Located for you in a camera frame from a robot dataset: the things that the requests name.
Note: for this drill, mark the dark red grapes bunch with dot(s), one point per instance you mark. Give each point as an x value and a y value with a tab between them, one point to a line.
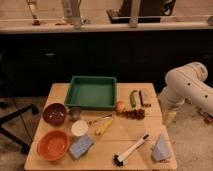
138	114

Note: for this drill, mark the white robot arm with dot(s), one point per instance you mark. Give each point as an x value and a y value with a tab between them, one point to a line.
186	83

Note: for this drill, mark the small metal cup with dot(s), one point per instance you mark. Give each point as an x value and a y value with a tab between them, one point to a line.
75	113

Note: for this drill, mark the white round cup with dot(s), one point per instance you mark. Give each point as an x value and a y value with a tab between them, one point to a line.
79	128

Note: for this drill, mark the green plastic tray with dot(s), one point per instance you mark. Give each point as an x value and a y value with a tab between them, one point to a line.
92	93

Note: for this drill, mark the orange peach fruit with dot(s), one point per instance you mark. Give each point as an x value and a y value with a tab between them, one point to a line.
120	107

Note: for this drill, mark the green cucumber toy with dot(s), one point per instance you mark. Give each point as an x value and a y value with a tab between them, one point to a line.
132	99

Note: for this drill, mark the brown chocolate bar toy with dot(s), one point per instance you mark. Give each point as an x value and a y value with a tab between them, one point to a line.
143	101

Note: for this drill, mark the metal spoon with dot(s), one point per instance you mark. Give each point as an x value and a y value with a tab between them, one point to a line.
99	119

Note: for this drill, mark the yellow banana toy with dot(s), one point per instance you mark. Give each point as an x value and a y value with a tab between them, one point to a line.
103	128

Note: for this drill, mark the wooden table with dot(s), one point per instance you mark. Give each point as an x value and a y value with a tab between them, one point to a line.
111	138

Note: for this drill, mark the dark maroon bowl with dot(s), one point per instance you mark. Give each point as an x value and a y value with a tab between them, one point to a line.
55	114

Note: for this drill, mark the blue sponge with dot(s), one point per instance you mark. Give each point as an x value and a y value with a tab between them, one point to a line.
80	146

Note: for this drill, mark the white dish brush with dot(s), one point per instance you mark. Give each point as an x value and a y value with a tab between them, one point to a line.
120	158

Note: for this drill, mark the orange plastic bowl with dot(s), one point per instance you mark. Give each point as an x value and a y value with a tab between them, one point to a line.
53	145

